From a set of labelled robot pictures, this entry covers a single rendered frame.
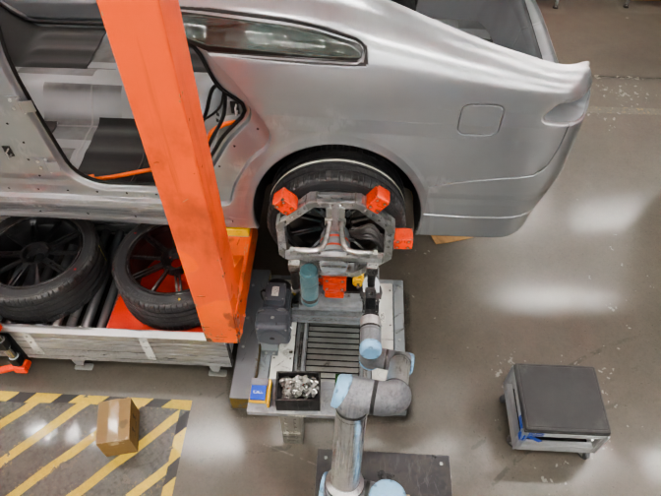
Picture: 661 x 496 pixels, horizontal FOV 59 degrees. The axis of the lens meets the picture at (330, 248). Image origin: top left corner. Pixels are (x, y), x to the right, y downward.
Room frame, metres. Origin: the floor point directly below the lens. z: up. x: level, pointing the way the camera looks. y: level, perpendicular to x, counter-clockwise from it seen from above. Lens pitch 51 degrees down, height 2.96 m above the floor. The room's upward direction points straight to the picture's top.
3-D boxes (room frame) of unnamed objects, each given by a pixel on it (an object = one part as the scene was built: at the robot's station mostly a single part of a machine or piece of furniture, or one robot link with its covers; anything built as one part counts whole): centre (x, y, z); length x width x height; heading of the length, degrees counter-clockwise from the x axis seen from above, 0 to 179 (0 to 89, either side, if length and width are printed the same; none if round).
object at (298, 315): (1.93, -0.03, 0.13); 0.50 x 0.36 x 0.10; 87
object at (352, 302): (1.93, -0.03, 0.32); 0.40 x 0.30 x 0.28; 87
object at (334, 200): (1.76, -0.02, 0.85); 0.54 x 0.07 x 0.54; 87
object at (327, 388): (1.15, 0.16, 0.44); 0.43 x 0.17 x 0.03; 87
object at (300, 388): (1.15, 0.14, 0.51); 0.20 x 0.14 x 0.13; 90
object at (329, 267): (1.69, -0.02, 0.85); 0.21 x 0.14 x 0.14; 177
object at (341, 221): (1.64, -0.12, 1.03); 0.19 x 0.18 x 0.11; 177
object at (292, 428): (1.15, 0.19, 0.21); 0.10 x 0.10 x 0.42; 87
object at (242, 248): (1.80, 0.49, 0.69); 0.52 x 0.17 x 0.35; 177
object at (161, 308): (1.92, 0.83, 0.39); 0.66 x 0.66 x 0.24
